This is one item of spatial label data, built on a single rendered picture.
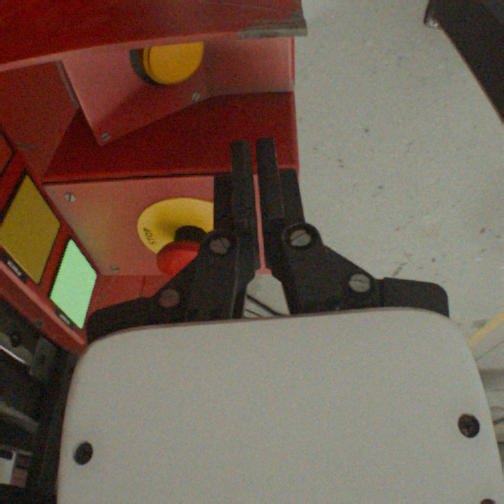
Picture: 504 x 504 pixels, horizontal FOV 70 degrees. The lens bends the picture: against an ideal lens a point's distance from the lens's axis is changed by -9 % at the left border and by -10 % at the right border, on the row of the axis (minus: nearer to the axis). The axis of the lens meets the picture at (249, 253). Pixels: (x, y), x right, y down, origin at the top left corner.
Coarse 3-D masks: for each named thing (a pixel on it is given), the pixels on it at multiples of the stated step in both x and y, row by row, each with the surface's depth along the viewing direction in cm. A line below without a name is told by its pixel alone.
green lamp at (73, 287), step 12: (72, 252) 26; (72, 264) 26; (84, 264) 28; (60, 276) 24; (72, 276) 26; (84, 276) 27; (60, 288) 24; (72, 288) 26; (84, 288) 27; (60, 300) 24; (72, 300) 26; (84, 300) 27; (72, 312) 26; (84, 312) 27
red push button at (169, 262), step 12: (180, 228) 25; (192, 228) 25; (180, 240) 24; (192, 240) 25; (168, 252) 23; (180, 252) 23; (192, 252) 23; (168, 264) 24; (180, 264) 24; (168, 276) 25
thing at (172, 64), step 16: (144, 48) 20; (160, 48) 20; (176, 48) 21; (192, 48) 21; (144, 64) 21; (160, 64) 21; (176, 64) 22; (192, 64) 22; (160, 80) 22; (176, 80) 22
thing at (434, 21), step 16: (432, 0) 77; (448, 0) 71; (464, 0) 65; (480, 0) 60; (496, 0) 57; (432, 16) 79; (448, 16) 72; (464, 16) 66; (480, 16) 60; (496, 16) 56; (448, 32) 72; (464, 32) 66; (480, 32) 61; (496, 32) 56; (464, 48) 67; (480, 48) 61; (496, 48) 56; (480, 64) 62; (496, 64) 57; (480, 80) 62; (496, 80) 57; (496, 96) 57; (496, 112) 60
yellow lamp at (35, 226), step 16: (32, 192) 21; (16, 208) 20; (32, 208) 21; (48, 208) 23; (16, 224) 20; (32, 224) 21; (48, 224) 23; (0, 240) 18; (16, 240) 20; (32, 240) 21; (48, 240) 23; (16, 256) 20; (32, 256) 21; (32, 272) 21
